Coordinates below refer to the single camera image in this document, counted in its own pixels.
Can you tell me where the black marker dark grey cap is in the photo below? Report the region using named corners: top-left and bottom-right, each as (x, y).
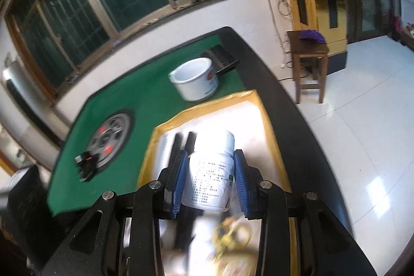
top-left (183, 131), bottom-right (203, 251)

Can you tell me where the wooden stool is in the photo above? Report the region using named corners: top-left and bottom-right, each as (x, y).
top-left (286, 30), bottom-right (330, 104)

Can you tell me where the purple cloth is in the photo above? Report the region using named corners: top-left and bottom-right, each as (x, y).
top-left (298, 30), bottom-right (327, 44)

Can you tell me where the white bottle with text label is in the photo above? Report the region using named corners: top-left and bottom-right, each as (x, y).
top-left (181, 130), bottom-right (236, 212)

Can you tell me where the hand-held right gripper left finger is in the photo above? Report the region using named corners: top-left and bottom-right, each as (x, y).
top-left (40, 150), bottom-right (190, 276)

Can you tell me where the black marker light grey cap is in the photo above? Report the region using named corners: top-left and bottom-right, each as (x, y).
top-left (166, 132), bottom-right (188, 251)

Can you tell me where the round table control panel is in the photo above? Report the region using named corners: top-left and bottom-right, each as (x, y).
top-left (87, 108), bottom-right (135, 171)

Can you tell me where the yellow taped white tray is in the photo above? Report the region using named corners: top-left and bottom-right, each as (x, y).
top-left (136, 89), bottom-right (292, 276)

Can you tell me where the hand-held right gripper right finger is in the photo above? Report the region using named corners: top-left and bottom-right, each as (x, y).
top-left (233, 149), bottom-right (377, 276)

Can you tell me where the white cup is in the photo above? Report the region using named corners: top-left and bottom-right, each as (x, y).
top-left (168, 57), bottom-right (219, 102)

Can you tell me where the small black device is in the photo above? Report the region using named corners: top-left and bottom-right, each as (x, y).
top-left (74, 151), bottom-right (100, 183)

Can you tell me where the silver standing air conditioner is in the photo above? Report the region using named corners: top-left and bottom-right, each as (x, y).
top-left (0, 64), bottom-right (65, 147)

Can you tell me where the yellow cartoon tin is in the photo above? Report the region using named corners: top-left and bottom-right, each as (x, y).
top-left (212, 216), bottom-right (253, 252)

